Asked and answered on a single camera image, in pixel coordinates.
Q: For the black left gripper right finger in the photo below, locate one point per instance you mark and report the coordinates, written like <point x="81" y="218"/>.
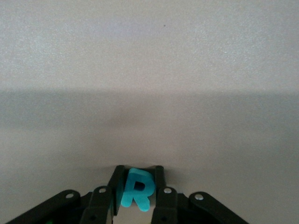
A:
<point x="167" y="205"/>

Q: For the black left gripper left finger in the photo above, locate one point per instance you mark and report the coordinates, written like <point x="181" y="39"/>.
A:
<point x="98" y="205"/>

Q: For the teal letter R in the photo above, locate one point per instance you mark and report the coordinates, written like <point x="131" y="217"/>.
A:
<point x="137" y="193"/>

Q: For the brown table cover sheet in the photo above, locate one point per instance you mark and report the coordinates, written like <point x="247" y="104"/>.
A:
<point x="149" y="70"/>

